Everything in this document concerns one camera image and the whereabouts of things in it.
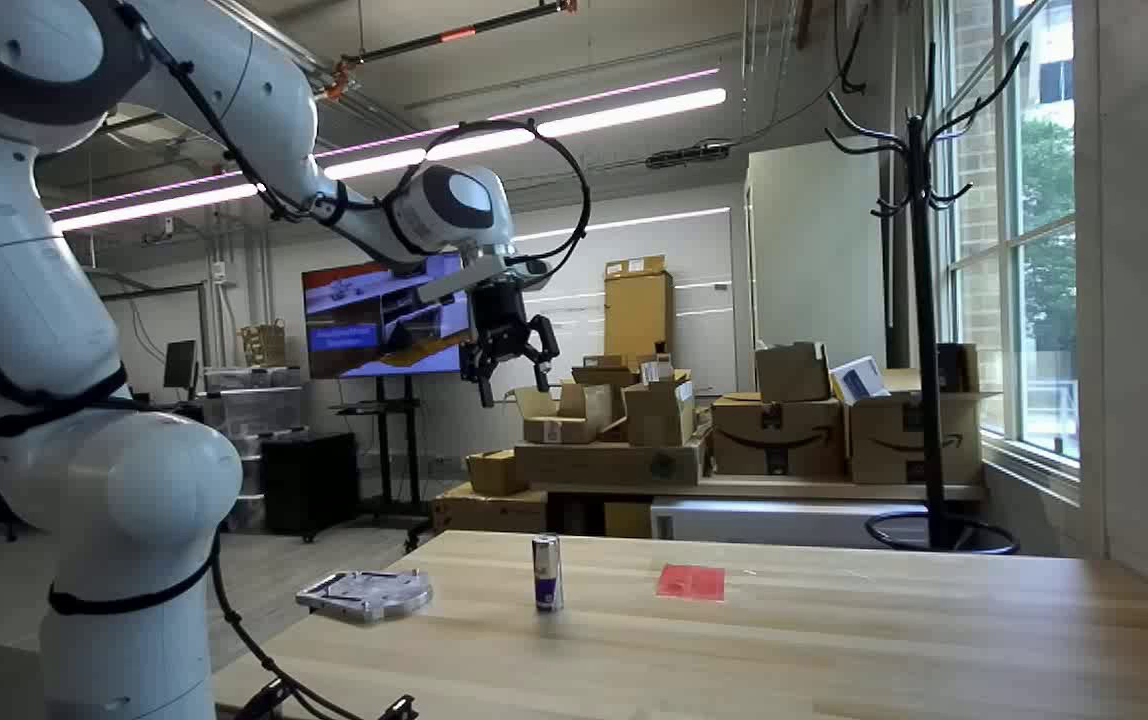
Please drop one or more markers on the black coat rack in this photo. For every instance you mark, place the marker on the black coat rack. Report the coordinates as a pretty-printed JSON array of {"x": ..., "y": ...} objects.
[{"x": 924, "y": 333}]

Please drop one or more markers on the dark ceiling fixture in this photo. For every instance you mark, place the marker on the dark ceiling fixture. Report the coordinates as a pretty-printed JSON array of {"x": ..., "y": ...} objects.
[{"x": 684, "y": 154}]

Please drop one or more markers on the black TV stand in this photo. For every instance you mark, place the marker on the black TV stand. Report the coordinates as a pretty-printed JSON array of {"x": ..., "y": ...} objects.
[{"x": 380, "y": 452}]

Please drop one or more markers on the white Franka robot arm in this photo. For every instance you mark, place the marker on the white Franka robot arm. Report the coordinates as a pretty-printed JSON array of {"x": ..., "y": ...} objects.
[{"x": 93, "y": 481}]

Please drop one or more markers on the long flat cardboard box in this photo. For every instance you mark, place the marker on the long flat cardboard box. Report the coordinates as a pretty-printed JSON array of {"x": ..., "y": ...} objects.
[{"x": 615, "y": 465}]

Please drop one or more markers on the large cardboard box with label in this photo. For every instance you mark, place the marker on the large cardboard box with label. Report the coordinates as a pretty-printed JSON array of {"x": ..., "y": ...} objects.
[{"x": 487, "y": 515}]

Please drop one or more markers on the white wall whiteboard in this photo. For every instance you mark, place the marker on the white wall whiteboard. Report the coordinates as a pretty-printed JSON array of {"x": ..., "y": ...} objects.
[{"x": 698, "y": 295}]

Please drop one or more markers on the tall upright cardboard box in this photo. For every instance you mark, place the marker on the tall upright cardboard box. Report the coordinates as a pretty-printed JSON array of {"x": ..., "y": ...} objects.
[{"x": 637, "y": 312}]

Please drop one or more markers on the small computer monitor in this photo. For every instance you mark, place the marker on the small computer monitor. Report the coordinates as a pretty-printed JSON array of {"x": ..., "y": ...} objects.
[{"x": 182, "y": 364}]

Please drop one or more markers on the black floor cabinet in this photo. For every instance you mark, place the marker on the black floor cabinet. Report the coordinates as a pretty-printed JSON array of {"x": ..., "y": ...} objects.
[{"x": 309, "y": 481}]

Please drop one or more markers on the long ceiling light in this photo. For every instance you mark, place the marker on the long ceiling light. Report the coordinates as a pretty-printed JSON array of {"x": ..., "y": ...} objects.
[{"x": 599, "y": 116}]

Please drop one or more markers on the large TV screen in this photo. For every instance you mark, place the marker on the large TV screen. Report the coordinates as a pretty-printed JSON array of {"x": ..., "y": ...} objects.
[{"x": 366, "y": 325}]

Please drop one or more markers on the flat metal plate with slots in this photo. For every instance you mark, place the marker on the flat metal plate with slots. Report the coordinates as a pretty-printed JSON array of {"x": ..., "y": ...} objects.
[{"x": 366, "y": 594}]

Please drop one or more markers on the silver blue drink can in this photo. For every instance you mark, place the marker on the silver blue drink can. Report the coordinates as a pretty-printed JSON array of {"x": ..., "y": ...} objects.
[{"x": 544, "y": 577}]

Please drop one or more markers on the low flat cardboard box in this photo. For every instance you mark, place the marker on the low flat cardboard box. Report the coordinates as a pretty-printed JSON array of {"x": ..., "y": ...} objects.
[{"x": 559, "y": 428}]

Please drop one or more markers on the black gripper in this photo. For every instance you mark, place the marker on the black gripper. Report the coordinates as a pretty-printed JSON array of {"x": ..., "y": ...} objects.
[{"x": 496, "y": 312}]

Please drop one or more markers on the white cabinet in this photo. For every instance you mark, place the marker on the white cabinet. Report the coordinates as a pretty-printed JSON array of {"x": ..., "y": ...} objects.
[{"x": 814, "y": 253}]

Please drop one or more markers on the narrow upright cardboard box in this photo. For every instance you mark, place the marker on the narrow upright cardboard box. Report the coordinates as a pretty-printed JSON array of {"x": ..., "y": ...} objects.
[{"x": 660, "y": 414}]

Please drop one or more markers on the Amazon smile cardboard box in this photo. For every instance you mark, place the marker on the Amazon smile cardboard box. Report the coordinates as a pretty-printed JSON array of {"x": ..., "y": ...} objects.
[
  {"x": 777, "y": 441},
  {"x": 885, "y": 441}
]

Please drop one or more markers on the large window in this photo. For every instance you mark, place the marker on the large window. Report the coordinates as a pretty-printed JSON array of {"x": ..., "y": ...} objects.
[{"x": 1046, "y": 265}]

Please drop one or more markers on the plain cardboard box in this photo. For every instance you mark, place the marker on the plain cardboard box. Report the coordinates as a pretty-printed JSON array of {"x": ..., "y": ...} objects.
[{"x": 792, "y": 378}]

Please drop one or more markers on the small cardboard box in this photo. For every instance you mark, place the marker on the small cardboard box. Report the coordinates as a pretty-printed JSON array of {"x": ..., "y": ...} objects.
[{"x": 496, "y": 474}]

